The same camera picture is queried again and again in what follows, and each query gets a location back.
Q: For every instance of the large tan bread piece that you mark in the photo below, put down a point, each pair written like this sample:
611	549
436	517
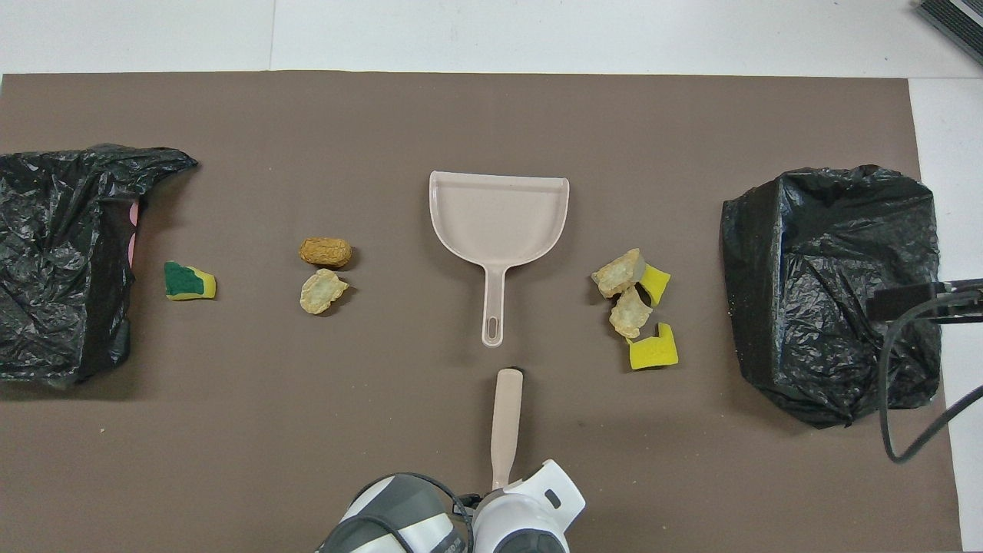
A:
614	275

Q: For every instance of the small tan bread piece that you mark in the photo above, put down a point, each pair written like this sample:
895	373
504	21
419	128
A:
630	313

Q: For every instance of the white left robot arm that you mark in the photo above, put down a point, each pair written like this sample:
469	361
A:
530	514

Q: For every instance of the dark ribbed grate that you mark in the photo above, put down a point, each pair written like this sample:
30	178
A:
960	19

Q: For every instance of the brown bread roll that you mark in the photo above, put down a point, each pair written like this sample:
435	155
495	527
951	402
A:
326	252

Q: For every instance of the beige brush black bristles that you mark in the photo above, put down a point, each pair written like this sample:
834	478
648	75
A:
507	415

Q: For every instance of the pink plastic bin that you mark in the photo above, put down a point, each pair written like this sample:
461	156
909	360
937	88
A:
132	246

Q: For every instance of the brown table mat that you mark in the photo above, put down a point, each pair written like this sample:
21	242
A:
491	115

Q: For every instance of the beige plastic dustpan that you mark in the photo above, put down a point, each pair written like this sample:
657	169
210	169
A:
499	219

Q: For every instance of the yellow green sponge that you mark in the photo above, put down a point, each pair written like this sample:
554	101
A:
188	283

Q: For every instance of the black plastic trash bag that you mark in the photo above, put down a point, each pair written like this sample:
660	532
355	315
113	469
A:
54	269
829	307

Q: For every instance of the pale bread piece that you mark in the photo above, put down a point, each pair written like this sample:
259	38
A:
322	292

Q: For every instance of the small yellow sponge piece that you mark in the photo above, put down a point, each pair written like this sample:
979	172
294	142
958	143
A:
656	283

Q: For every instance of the notched yellow sponge piece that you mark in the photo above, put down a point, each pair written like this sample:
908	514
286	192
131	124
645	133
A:
653	355

